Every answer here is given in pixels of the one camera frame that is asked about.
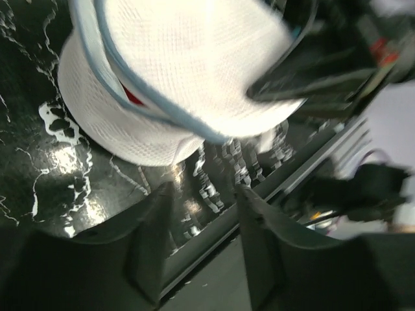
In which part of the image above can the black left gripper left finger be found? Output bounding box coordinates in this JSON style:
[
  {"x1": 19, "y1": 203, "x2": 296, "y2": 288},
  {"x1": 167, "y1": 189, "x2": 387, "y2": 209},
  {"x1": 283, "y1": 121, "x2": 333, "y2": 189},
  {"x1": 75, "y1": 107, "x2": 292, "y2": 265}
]
[{"x1": 1, "y1": 182, "x2": 173, "y2": 310}]

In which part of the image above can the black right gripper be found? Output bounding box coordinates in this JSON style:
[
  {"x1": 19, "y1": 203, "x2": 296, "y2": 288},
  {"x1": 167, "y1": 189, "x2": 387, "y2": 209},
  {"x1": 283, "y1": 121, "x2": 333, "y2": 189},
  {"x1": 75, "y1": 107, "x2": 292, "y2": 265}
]
[{"x1": 247, "y1": 1, "x2": 414, "y2": 110}]

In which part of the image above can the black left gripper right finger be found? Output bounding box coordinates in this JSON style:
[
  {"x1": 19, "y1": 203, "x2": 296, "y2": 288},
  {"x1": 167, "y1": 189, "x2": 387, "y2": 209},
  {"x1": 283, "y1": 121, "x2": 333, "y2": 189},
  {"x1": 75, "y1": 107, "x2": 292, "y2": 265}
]
[{"x1": 237, "y1": 186, "x2": 414, "y2": 310}]

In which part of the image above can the red bra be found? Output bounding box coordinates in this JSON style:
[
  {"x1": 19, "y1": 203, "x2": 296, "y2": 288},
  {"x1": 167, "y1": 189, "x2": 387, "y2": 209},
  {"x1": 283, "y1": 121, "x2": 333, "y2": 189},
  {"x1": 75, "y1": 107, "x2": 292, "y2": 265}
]
[{"x1": 123, "y1": 85, "x2": 145, "y2": 107}]

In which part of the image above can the white mesh laundry bag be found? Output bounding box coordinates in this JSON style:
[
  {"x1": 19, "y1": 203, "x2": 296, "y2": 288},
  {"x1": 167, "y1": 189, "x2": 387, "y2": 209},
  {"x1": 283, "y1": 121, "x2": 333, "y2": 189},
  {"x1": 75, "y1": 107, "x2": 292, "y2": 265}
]
[{"x1": 58, "y1": 1, "x2": 302, "y2": 167}]

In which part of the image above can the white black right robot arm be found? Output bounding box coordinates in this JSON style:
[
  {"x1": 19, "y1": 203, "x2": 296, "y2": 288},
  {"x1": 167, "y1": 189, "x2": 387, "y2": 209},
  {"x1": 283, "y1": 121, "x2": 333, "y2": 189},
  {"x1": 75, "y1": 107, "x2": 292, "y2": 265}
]
[{"x1": 247, "y1": 1, "x2": 414, "y2": 221}]

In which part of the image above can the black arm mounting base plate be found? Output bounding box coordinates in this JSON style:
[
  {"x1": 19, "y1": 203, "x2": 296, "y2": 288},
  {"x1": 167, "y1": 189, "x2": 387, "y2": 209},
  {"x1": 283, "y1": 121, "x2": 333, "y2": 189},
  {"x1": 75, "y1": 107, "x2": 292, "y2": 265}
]
[{"x1": 161, "y1": 117, "x2": 370, "y2": 310}]

